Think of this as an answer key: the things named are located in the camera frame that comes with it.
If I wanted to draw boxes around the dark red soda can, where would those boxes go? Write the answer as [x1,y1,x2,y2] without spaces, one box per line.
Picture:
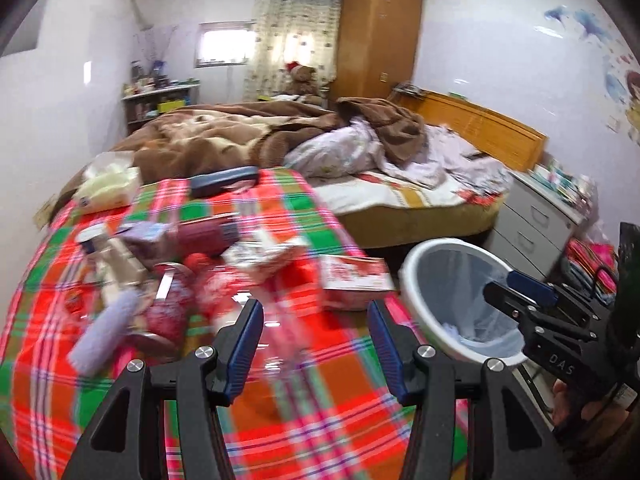
[176,214,240,257]

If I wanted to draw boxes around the plaid red green blanket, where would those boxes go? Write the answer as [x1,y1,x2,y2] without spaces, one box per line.
[0,167,471,480]

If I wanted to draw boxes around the cluttered white shelf unit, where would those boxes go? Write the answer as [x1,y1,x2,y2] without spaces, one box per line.
[120,61,201,134]

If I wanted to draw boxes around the grey bedside drawer cabinet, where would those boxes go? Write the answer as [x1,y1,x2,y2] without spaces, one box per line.
[484,170,587,280]

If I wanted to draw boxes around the small bright window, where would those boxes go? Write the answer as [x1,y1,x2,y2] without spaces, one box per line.
[195,22,256,67]

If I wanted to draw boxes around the red white paper box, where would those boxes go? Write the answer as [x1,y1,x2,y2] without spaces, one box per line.
[319,255,395,311]

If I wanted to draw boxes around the patterned window curtain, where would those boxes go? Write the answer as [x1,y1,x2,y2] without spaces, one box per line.
[243,0,342,101]

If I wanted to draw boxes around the wooden wardrobe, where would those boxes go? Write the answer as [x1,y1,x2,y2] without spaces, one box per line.
[330,0,423,101]

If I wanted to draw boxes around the white blue yogurt cup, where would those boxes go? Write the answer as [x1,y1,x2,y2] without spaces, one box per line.
[75,223,111,256]

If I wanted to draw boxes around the brown fleece blanket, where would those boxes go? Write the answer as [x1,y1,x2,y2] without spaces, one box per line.
[49,95,429,221]

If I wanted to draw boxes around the pale pink crumpled sheet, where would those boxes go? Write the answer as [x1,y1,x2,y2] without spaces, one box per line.
[352,117,512,195]

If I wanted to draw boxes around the green white tissue pack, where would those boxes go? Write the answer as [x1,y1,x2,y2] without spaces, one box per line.
[73,151,142,214]

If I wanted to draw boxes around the wall power socket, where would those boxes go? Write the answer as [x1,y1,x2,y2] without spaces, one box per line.
[32,195,58,231]

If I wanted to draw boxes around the cartoon wall stickers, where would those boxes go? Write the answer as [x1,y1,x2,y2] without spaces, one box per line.
[537,4,639,146]

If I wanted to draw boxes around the yellow bed mattress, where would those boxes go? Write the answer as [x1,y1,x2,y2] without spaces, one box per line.
[307,171,506,249]

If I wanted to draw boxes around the dark blue glasses case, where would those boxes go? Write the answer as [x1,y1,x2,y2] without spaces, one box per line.
[189,166,259,198]

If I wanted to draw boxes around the pink striped bag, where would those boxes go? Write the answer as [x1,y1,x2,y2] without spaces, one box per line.
[561,237,618,307]

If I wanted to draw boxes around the person right hand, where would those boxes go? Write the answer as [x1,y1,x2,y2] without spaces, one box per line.
[551,379,587,427]

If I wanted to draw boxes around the wooden headboard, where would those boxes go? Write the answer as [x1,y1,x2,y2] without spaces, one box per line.
[393,92,548,171]

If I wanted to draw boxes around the beige paper bag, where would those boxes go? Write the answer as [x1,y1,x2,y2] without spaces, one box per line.
[94,236,148,307]

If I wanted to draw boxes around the brown teddy bear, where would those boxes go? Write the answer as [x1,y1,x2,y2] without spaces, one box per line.
[284,62,322,106]

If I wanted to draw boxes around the red cartoon milk can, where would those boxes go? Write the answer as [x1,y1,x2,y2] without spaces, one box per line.
[127,262,195,360]

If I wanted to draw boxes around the clear plastic cola bottle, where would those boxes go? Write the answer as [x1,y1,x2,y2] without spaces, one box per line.
[184,251,321,380]

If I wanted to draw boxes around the white floral pillow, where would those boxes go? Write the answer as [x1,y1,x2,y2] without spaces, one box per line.
[282,119,387,179]

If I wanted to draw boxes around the decorative branch vase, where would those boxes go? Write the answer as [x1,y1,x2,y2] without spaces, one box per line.
[134,25,179,76]

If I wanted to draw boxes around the white round trash bin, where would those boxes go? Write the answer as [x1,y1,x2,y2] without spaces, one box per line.
[399,237,526,368]

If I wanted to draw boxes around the purple milk carton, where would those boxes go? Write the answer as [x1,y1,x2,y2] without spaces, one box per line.
[115,221,175,262]

